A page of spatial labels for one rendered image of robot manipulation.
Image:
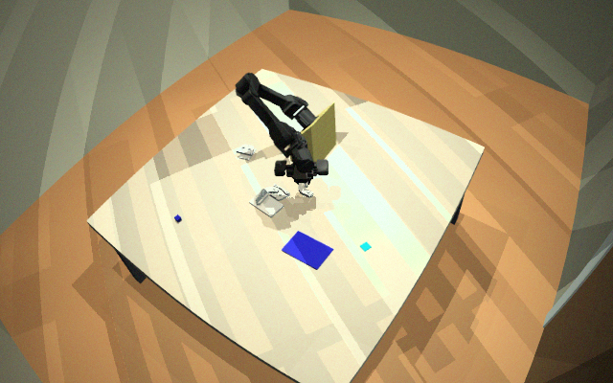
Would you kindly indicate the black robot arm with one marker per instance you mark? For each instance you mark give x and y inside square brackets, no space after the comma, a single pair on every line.
[250,90]

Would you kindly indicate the blue flat rectangular plate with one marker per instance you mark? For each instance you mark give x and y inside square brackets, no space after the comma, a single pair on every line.
[307,250]

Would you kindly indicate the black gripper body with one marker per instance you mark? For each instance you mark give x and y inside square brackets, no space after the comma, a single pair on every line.
[321,167]

